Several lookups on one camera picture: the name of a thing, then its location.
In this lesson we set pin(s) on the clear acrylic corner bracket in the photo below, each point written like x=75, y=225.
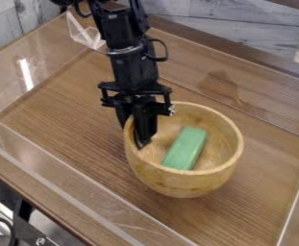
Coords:
x=85, y=36

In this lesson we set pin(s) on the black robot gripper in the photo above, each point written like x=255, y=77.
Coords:
x=135, y=87

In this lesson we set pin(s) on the brown wooden bowl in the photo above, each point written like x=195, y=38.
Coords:
x=215, y=163

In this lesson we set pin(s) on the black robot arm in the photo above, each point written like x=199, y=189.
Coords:
x=123, y=26

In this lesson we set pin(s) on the green rectangular block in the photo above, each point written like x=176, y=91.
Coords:
x=186, y=149

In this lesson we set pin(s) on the black table leg bracket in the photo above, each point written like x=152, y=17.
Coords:
x=28, y=236

